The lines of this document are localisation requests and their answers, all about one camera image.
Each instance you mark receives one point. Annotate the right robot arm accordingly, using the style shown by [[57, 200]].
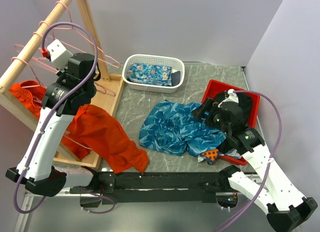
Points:
[[284, 205]]

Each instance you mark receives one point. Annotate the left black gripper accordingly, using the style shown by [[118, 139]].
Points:
[[62, 73]]

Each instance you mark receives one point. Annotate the dark blue folded cloth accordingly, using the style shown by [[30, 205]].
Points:
[[175, 78]]

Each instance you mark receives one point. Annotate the pink hanger holding orange shorts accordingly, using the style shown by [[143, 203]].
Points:
[[30, 70]]

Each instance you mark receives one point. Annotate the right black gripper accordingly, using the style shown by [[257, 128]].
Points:
[[198, 112]]

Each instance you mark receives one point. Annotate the blue floral cloth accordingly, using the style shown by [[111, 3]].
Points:
[[149, 74]]

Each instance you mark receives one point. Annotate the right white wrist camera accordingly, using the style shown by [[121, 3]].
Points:
[[230, 96]]

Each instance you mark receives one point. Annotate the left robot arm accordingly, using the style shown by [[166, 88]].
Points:
[[73, 89]]

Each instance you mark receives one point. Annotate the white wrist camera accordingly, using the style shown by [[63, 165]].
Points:
[[230, 96], [57, 54]]

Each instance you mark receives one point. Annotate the black garment in bin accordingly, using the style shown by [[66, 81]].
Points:
[[245, 102]]

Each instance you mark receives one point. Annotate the wooden clothes rack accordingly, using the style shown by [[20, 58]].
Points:
[[110, 86]]

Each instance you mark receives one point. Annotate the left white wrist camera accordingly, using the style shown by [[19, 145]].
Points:
[[57, 54]]

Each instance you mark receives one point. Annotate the red plastic bin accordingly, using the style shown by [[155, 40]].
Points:
[[214, 88]]

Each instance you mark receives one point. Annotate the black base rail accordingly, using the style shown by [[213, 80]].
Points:
[[130, 187]]

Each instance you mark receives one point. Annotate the orange shorts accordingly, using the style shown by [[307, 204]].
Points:
[[93, 129]]

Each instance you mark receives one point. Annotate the blue shark print shorts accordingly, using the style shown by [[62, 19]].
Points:
[[172, 129]]

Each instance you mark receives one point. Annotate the white plastic basket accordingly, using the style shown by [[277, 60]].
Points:
[[174, 63]]

